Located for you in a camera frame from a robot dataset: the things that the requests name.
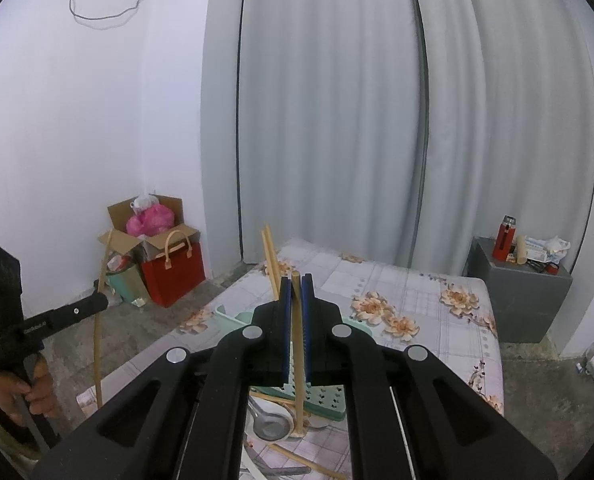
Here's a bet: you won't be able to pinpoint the mint green utensil basket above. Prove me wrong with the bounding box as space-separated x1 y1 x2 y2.
214 304 378 422

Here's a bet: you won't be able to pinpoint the red tote bag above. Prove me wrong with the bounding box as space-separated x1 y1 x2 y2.
141 229 206 308

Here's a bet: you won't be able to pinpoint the person's left hand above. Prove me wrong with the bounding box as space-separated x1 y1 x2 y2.
0 357 54 424

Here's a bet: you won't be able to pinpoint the teal paper bag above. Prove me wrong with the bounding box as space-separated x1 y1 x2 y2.
106 255 150 306

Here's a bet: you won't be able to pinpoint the pink plastic bag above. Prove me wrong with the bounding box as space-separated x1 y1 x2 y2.
127 204 176 237

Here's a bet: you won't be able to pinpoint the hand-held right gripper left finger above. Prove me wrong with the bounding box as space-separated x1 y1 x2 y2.
29 276 294 480

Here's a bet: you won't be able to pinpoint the white plastic bag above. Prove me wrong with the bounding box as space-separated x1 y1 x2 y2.
131 193 160 216

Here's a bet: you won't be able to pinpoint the grey cabinet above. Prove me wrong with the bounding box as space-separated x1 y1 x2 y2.
464 236 574 344

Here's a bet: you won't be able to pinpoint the brown cardboard box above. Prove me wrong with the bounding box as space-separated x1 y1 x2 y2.
97 195 200 262

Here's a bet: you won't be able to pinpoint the white packets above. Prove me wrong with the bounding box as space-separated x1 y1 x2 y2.
524 234 571 262

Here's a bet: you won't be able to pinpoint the black red scissors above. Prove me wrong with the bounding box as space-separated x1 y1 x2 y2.
527 257 560 275

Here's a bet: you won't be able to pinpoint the single wooden chopstick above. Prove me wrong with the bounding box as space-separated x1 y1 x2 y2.
267 225 284 283
291 270 310 437
262 228 280 302

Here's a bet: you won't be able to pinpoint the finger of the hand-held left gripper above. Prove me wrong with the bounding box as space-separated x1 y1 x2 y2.
52 292 109 335

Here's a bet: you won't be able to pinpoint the white curtain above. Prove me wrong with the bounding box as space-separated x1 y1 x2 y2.
202 0 428 275
412 0 594 357

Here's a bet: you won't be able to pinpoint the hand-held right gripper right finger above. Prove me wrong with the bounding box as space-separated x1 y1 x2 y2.
301 274 560 480

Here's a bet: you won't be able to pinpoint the red thermos bottle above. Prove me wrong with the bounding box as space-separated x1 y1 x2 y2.
494 215 518 262

